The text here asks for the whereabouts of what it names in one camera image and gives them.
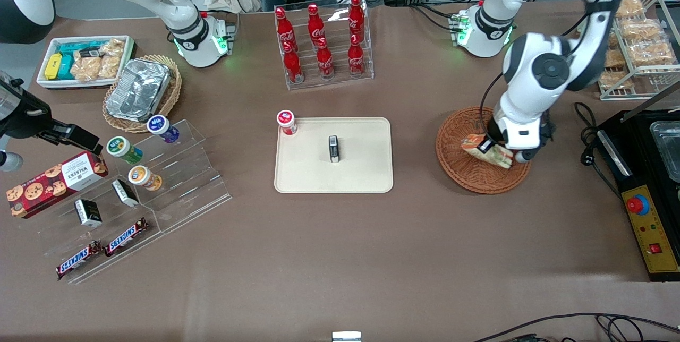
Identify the wrapped cracker pack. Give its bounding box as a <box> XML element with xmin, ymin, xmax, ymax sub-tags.
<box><xmin>98</xmin><ymin>38</ymin><xmax>126</xmax><ymax>79</ymax></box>
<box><xmin>71</xmin><ymin>55</ymin><xmax>103</xmax><ymax>82</ymax></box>

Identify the red chocolate cookie box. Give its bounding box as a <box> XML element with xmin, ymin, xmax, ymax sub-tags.
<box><xmin>6</xmin><ymin>150</ymin><xmax>109</xmax><ymax>219</ymax></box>

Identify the black power cable with plug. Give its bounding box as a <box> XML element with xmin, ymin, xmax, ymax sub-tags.
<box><xmin>574</xmin><ymin>101</ymin><xmax>623</xmax><ymax>200</ymax></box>

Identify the beige plastic tray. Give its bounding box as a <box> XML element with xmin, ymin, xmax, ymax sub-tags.
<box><xmin>274</xmin><ymin>116</ymin><xmax>394</xmax><ymax>194</ymax></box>

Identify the red emergency stop button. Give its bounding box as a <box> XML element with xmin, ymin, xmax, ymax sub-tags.
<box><xmin>626</xmin><ymin>193</ymin><xmax>651</xmax><ymax>217</ymax></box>

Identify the red cola bottle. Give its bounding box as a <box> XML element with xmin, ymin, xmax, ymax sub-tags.
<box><xmin>348</xmin><ymin>0</ymin><xmax>366</xmax><ymax>40</ymax></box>
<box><xmin>275</xmin><ymin>6</ymin><xmax>298</xmax><ymax>52</ymax></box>
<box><xmin>308</xmin><ymin>3</ymin><xmax>326</xmax><ymax>45</ymax></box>
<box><xmin>316</xmin><ymin>37</ymin><xmax>336</xmax><ymax>81</ymax></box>
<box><xmin>347</xmin><ymin>34</ymin><xmax>366</xmax><ymax>79</ymax></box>
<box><xmin>283</xmin><ymin>42</ymin><xmax>305</xmax><ymax>86</ymax></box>

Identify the teal snack box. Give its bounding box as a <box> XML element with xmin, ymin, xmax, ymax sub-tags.
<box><xmin>56</xmin><ymin>41</ymin><xmax>103</xmax><ymax>80</ymax></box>

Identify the brown table cover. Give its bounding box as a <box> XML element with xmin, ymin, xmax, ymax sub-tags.
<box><xmin>0</xmin><ymin>1</ymin><xmax>680</xmax><ymax>342</ymax></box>

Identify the triangular sandwich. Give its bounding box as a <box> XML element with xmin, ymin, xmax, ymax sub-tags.
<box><xmin>460</xmin><ymin>133</ymin><xmax>515</xmax><ymax>170</ymax></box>

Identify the red capped yogurt bottle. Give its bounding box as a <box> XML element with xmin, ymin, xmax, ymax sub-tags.
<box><xmin>276</xmin><ymin>109</ymin><xmax>299</xmax><ymax>136</ymax></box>

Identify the black floor cable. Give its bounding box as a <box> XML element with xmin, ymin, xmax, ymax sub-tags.
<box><xmin>472</xmin><ymin>312</ymin><xmax>680</xmax><ymax>342</ymax></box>

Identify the yellow control panel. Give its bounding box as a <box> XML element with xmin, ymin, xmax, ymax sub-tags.
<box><xmin>621</xmin><ymin>185</ymin><xmax>680</xmax><ymax>275</ymax></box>

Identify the yellow snack bar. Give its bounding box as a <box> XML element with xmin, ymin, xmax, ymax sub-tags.
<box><xmin>44</xmin><ymin>52</ymin><xmax>64</xmax><ymax>81</ymax></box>

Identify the steel pan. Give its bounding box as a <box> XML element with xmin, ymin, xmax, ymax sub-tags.
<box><xmin>649</xmin><ymin>121</ymin><xmax>680</xmax><ymax>183</ymax></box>

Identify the snickers bar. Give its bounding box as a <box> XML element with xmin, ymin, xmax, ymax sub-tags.
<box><xmin>55</xmin><ymin>241</ymin><xmax>103</xmax><ymax>281</ymax></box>
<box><xmin>104</xmin><ymin>217</ymin><xmax>150</xmax><ymax>258</ymax></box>

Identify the pastry display rack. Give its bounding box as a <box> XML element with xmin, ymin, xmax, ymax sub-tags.
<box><xmin>598</xmin><ymin>0</ymin><xmax>680</xmax><ymax>101</ymax></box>

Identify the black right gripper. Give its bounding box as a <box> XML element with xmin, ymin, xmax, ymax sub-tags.
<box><xmin>0</xmin><ymin>79</ymin><xmax>103</xmax><ymax>155</ymax></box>

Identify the aluminium foil tray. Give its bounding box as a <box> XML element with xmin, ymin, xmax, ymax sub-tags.
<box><xmin>106</xmin><ymin>58</ymin><xmax>172</xmax><ymax>124</ymax></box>

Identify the green capped yogurt bottle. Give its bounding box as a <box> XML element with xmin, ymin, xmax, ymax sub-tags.
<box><xmin>106</xmin><ymin>136</ymin><xmax>145</xmax><ymax>166</ymax></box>

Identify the brown wicker basket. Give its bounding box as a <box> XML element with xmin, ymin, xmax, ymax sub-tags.
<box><xmin>435</xmin><ymin>106</ymin><xmax>533</xmax><ymax>195</ymax></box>

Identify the clear acrylic bottle rack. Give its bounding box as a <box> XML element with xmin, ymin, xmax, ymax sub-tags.
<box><xmin>274</xmin><ymin>0</ymin><xmax>375</xmax><ymax>91</ymax></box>

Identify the clear acrylic stepped stand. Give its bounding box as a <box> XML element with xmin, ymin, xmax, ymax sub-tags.
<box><xmin>40</xmin><ymin>169</ymin><xmax>163</xmax><ymax>285</ymax></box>
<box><xmin>109</xmin><ymin>119</ymin><xmax>233</xmax><ymax>234</ymax></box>

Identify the white plastic bin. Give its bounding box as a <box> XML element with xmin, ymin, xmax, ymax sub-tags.
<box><xmin>36</xmin><ymin>35</ymin><xmax>134</xmax><ymax>91</ymax></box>

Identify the blue capped yogurt bottle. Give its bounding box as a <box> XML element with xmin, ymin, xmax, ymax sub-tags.
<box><xmin>147</xmin><ymin>114</ymin><xmax>182</xmax><ymax>145</ymax></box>

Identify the orange capped yogurt bottle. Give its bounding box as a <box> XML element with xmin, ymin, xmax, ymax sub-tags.
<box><xmin>127</xmin><ymin>165</ymin><xmax>164</xmax><ymax>192</ymax></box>

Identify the light wicker basket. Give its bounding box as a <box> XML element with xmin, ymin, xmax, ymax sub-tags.
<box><xmin>102</xmin><ymin>54</ymin><xmax>183</xmax><ymax>134</ymax></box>

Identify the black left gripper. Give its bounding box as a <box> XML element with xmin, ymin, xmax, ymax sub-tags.
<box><xmin>477</xmin><ymin>115</ymin><xmax>506</xmax><ymax>153</ymax></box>

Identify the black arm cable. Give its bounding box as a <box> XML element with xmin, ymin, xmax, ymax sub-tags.
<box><xmin>479</xmin><ymin>0</ymin><xmax>620</xmax><ymax>139</ymax></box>

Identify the black base cable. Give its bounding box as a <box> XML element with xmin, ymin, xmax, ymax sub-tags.
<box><xmin>408</xmin><ymin>4</ymin><xmax>458</xmax><ymax>33</ymax></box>

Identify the black machine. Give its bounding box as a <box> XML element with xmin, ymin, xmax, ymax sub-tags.
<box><xmin>598</xmin><ymin>110</ymin><xmax>680</xmax><ymax>283</ymax></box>

